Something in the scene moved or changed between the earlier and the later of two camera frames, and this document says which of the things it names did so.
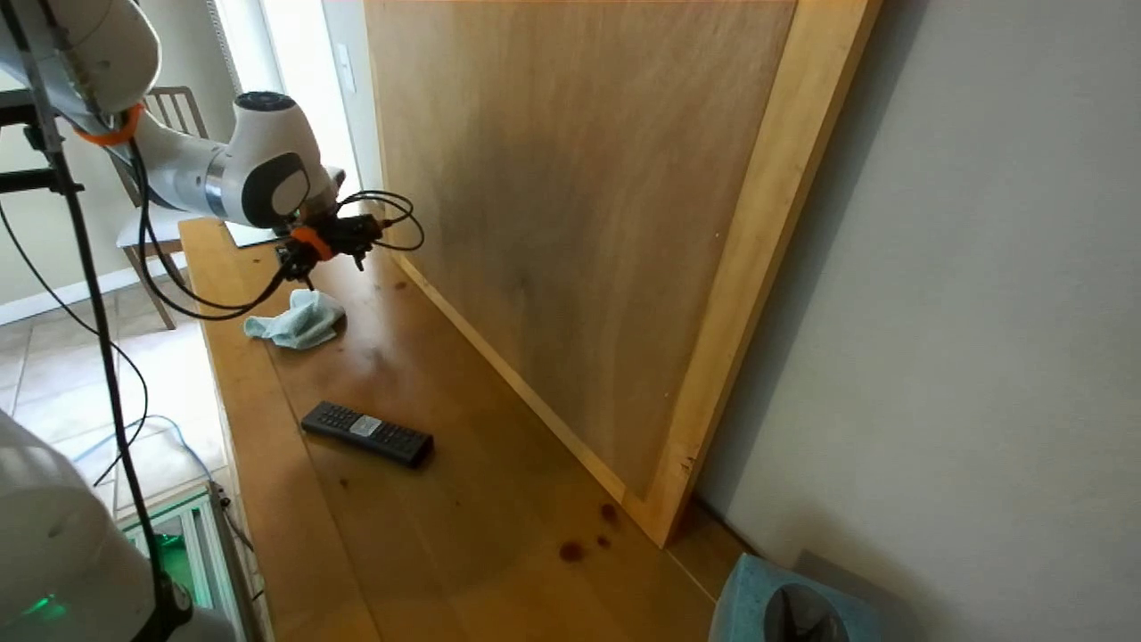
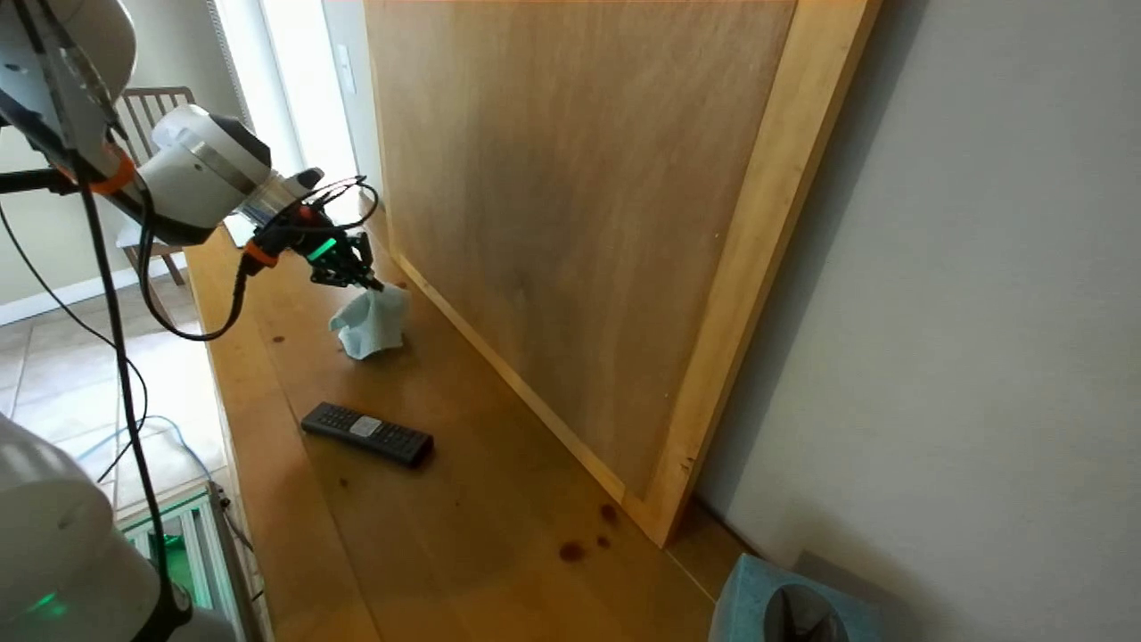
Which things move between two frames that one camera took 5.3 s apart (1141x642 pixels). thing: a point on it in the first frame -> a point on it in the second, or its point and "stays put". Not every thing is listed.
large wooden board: (595, 195) stays put
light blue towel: (309, 324) -> (371, 318)
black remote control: (368, 431) stays put
